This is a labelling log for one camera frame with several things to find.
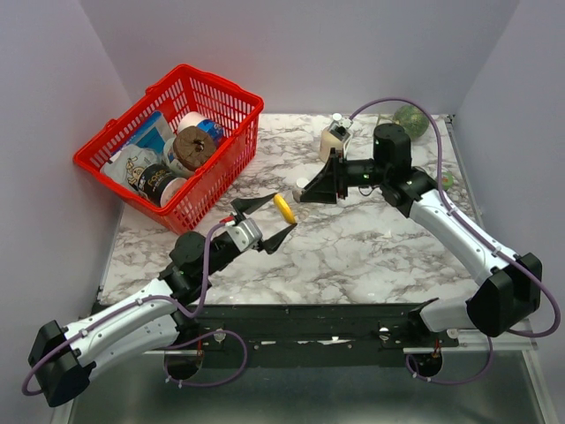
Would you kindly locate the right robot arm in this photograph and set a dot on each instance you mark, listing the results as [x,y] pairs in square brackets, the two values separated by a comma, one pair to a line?
[505,295]

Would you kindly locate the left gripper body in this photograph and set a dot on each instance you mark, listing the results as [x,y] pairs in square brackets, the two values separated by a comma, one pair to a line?
[223,254]

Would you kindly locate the white blue tissue roll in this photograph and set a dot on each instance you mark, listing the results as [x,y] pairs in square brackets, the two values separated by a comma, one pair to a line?
[206,124]

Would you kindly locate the silver cartoon snack bag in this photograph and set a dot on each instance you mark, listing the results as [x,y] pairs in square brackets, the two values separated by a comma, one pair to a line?
[126,166]

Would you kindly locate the blue white packet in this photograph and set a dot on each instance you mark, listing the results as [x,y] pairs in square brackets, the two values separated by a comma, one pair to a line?
[148,139]

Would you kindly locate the beige soap pump bottle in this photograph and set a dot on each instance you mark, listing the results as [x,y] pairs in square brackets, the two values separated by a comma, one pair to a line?
[325,140]

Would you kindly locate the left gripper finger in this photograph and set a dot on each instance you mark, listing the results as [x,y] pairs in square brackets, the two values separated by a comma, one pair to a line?
[248,206]
[272,244]

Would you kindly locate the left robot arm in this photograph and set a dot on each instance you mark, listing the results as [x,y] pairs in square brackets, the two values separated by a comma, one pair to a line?
[64,359]

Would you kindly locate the small pill bottle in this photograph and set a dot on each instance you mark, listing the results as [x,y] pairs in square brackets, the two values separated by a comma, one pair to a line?
[299,187]

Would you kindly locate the red plastic shopping basket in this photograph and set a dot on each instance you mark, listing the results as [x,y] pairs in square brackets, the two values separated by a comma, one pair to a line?
[180,91]

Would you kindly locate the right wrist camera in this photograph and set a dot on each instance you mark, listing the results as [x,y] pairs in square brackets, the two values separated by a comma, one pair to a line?
[340,134]

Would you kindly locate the white printed cup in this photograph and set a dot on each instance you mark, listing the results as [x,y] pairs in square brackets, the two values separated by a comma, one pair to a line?
[170,160]

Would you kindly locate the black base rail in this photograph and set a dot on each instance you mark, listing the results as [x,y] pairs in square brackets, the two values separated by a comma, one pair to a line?
[277,336]

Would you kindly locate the green cylinder bottle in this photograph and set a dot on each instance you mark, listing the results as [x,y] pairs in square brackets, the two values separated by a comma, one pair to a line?
[446,180]

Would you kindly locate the green melon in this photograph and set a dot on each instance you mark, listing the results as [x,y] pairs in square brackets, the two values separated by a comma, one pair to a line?
[412,120]

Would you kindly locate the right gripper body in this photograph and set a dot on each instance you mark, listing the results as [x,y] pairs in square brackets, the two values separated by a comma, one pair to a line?
[339,174]

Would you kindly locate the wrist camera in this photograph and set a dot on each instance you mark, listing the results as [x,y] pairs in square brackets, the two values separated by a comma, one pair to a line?
[241,233]
[340,134]

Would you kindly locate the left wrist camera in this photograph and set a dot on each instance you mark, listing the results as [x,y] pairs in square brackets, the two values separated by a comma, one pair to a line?
[241,233]

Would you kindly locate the brown round cork block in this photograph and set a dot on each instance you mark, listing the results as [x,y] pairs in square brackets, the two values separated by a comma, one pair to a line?
[193,147]

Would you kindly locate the black face cream tub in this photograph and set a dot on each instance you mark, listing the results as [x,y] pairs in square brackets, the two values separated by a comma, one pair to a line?
[158,184]

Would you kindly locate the orange pill dish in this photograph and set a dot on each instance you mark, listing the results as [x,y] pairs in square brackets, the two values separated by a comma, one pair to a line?
[284,209]

